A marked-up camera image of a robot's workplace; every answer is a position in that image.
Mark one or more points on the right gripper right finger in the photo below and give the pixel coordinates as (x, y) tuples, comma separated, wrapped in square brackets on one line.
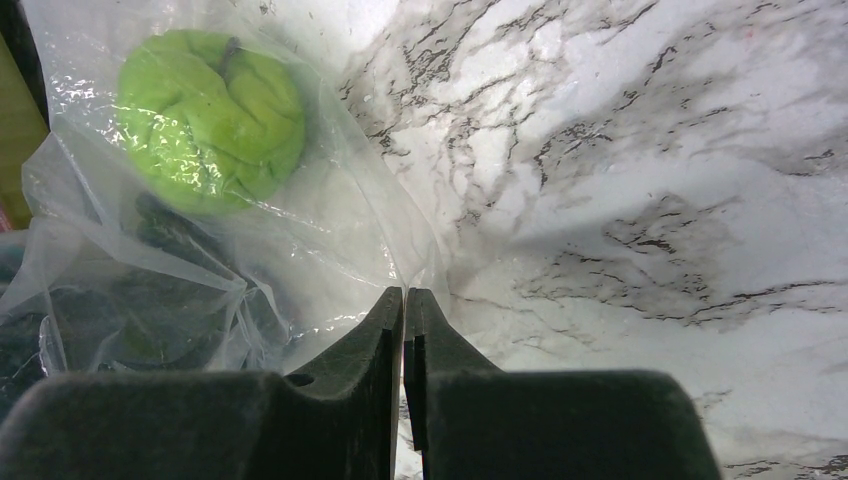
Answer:
[(473, 420)]

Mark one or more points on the olive green plastic bin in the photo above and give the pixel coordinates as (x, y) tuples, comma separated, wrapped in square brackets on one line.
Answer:
[(22, 132)]

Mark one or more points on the clear zip top bag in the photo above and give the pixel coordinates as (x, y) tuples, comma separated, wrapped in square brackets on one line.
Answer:
[(338, 232)]

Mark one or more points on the dark fake grape bunch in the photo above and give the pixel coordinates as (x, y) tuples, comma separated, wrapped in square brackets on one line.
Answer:
[(105, 316)]

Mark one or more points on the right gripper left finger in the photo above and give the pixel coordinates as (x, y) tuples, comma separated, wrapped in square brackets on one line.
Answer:
[(333, 418)]

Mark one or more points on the green fake lime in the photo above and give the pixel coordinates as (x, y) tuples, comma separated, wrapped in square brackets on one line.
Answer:
[(212, 126)]

